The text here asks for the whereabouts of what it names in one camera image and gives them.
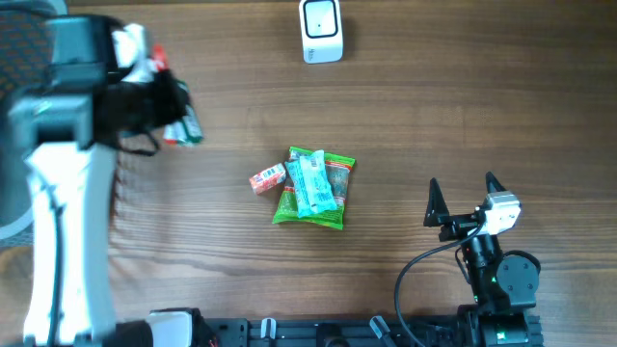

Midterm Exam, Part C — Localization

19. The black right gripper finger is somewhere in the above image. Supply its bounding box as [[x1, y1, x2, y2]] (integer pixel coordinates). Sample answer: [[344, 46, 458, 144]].
[[485, 172, 506, 194], [423, 177, 450, 227]]

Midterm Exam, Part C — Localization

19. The red white box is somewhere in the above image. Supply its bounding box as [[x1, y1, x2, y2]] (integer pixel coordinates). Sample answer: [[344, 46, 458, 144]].
[[152, 43, 178, 146]]

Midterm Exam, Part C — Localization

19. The green snack bag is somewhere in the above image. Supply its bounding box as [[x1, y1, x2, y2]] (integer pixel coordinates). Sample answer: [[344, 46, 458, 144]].
[[273, 152, 356, 230]]

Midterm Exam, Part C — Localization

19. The orange tissue pack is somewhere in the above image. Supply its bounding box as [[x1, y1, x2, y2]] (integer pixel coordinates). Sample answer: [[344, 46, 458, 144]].
[[249, 163, 286, 195]]

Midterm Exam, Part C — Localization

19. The green white box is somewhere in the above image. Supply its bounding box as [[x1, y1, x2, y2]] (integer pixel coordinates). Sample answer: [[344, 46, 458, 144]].
[[174, 82, 204, 147]]

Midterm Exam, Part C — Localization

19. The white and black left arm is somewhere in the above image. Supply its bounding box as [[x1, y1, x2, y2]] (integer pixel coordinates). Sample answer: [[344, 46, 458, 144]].
[[2, 14, 190, 346]]

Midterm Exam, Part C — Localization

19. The white barcode scanner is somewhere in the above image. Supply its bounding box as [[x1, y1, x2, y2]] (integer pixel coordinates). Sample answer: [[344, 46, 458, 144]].
[[298, 0, 344, 65]]

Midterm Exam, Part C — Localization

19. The dark grey plastic basket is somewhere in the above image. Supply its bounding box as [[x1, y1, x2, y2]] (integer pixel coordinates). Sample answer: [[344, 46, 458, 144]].
[[1, 0, 67, 248]]

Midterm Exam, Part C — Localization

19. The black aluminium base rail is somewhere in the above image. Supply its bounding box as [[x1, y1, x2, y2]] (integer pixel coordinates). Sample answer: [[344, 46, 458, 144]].
[[202, 313, 545, 347]]

